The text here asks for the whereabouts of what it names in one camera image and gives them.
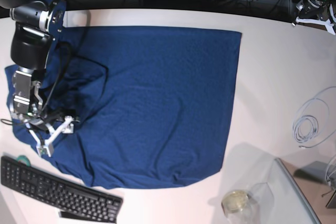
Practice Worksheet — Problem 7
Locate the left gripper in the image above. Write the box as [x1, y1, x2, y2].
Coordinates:
[292, 0, 335, 35]

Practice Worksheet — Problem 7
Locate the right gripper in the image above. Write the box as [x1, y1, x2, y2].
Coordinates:
[25, 108, 80, 157]

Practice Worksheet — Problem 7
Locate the blue t-shirt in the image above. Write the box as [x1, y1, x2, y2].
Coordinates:
[4, 25, 243, 190]

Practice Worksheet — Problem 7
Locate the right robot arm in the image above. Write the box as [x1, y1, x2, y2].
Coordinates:
[1, 0, 107, 159]

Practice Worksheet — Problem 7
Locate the green tape roll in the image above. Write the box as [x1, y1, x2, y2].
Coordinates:
[16, 155, 31, 166]

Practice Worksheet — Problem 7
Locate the black keyboard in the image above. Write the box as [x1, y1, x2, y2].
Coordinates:
[1, 156, 123, 223]

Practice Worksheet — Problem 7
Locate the grey metal stand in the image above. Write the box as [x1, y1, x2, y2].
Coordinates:
[293, 161, 335, 209]

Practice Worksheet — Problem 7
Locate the clear glass jar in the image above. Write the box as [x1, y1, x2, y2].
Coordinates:
[221, 183, 275, 223]

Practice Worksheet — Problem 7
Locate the coiled light blue cable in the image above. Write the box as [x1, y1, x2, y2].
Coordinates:
[291, 86, 336, 149]

